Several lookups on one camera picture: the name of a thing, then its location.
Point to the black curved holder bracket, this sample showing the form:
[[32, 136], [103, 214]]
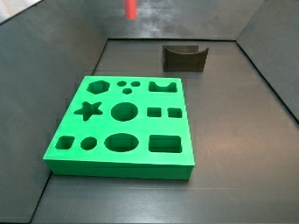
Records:
[[183, 58]]

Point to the red square-circle peg object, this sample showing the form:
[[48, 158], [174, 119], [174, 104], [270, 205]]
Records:
[[131, 9]]

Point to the green shape sorter board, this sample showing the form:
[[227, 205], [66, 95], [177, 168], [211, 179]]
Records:
[[125, 130]]

